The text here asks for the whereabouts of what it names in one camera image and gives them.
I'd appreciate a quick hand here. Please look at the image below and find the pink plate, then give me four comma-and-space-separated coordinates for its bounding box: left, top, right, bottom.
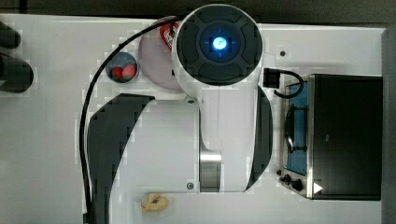
138, 26, 181, 91

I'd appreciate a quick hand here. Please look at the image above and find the black oven plug cable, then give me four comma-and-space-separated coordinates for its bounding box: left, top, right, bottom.
262, 67, 305, 100

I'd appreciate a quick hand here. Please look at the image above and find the black toaster oven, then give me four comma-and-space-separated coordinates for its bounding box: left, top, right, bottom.
277, 74, 383, 201

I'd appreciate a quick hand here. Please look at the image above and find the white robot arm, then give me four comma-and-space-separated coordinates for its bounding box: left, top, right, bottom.
87, 4, 273, 224

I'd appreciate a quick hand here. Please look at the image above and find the red ketchup bottle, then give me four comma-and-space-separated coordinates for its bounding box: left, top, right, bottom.
160, 22, 178, 49

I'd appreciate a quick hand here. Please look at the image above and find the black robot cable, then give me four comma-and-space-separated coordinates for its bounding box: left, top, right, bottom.
78, 15, 187, 224

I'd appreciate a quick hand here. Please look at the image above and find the black pot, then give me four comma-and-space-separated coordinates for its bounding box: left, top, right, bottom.
0, 22, 34, 93

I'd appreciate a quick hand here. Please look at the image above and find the red toy strawberry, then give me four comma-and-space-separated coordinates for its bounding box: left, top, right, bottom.
111, 63, 136, 81

